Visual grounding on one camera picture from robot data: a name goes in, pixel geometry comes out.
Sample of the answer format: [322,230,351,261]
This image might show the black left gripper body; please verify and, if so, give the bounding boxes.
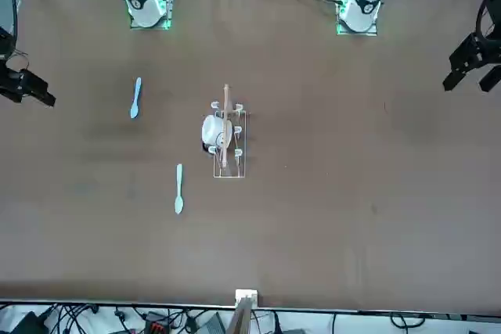
[448,31,501,74]

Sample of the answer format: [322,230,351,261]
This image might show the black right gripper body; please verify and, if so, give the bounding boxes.
[0,69,28,103]

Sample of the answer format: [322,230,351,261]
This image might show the blue plastic spoon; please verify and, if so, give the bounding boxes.
[129,77,142,120]

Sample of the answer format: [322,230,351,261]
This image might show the pale green plastic spoon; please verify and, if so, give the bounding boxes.
[174,163,185,215]

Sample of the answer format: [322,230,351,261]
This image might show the wooden cup rack clear base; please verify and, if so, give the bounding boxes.
[209,83,251,179]

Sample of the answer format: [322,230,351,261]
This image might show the black power adapter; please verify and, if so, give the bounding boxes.
[10,310,51,334]

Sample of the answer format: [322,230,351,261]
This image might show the power strip red switches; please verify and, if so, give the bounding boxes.
[142,311,175,334]

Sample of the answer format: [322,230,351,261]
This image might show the grey ribbed power adapter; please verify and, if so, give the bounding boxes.
[198,312,227,334]

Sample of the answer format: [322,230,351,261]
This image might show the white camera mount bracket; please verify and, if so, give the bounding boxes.
[234,289,260,308]

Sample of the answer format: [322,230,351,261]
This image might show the wooden camera post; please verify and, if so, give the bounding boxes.
[225,296,256,334]

